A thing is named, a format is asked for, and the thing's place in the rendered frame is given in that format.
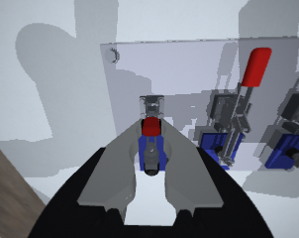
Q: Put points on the grey fixture plate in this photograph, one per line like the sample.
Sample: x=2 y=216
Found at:
x=190 y=73

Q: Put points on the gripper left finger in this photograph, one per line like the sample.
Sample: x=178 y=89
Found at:
x=106 y=180

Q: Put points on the grey toggle clamp with red handle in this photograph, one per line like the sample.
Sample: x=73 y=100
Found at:
x=226 y=107
x=152 y=109
x=291 y=113

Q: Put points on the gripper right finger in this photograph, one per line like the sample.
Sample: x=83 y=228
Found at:
x=195 y=181

